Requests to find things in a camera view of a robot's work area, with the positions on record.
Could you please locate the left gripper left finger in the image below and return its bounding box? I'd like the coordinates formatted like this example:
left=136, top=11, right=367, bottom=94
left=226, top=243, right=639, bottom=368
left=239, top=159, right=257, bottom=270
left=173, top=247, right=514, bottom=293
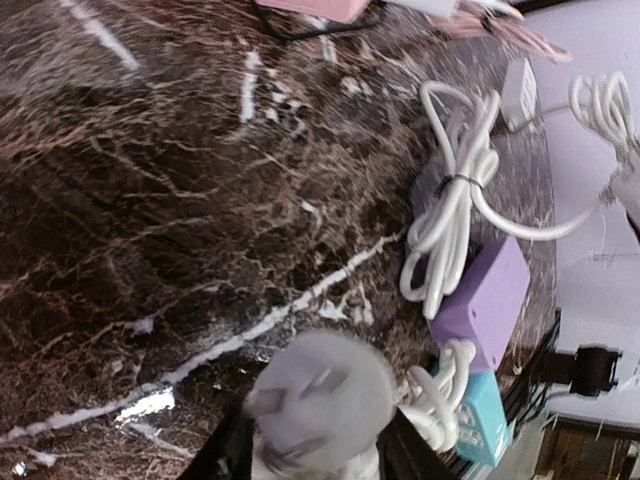
left=179, top=409, right=254, bottom=480

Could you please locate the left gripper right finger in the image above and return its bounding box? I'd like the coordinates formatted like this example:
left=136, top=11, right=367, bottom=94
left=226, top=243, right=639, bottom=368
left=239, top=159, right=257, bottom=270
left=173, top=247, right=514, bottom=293
left=376, top=408, right=472, bottom=480

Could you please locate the white three-pin plug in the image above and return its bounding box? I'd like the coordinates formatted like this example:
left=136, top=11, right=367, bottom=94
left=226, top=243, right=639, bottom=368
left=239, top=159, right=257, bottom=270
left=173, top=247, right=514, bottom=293
left=243, top=330, right=396, bottom=476

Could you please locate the teal power strip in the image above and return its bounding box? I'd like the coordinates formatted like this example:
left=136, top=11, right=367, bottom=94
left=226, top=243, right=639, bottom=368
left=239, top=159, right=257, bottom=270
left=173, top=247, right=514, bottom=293
left=455, top=371, right=512, bottom=467

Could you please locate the purple power strip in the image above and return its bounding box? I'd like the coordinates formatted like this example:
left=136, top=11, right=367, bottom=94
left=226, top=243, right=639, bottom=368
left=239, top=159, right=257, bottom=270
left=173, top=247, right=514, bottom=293
left=429, top=236, right=531, bottom=373

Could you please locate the white power strip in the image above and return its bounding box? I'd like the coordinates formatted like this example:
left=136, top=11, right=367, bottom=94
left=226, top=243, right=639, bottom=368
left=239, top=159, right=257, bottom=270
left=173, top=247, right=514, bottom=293
left=500, top=58, right=537, bottom=132

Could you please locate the pink power strip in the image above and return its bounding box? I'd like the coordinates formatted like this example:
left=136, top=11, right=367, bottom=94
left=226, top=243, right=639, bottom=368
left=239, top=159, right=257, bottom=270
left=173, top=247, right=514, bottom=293
left=256, top=0, right=370, bottom=23

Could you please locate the white coiled cable bundle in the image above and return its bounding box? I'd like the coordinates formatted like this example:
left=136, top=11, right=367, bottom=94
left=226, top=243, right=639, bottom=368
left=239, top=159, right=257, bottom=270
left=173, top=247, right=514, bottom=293
left=397, top=79, right=596, bottom=451

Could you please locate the white power strip cable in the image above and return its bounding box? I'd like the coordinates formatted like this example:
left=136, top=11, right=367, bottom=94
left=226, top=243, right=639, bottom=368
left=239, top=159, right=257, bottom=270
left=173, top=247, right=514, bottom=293
left=519, top=69, right=640, bottom=241

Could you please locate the white charger with cable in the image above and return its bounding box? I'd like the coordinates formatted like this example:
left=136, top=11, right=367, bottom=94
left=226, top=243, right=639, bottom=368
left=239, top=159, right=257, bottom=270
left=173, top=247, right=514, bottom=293
left=390, top=0, right=573, bottom=64

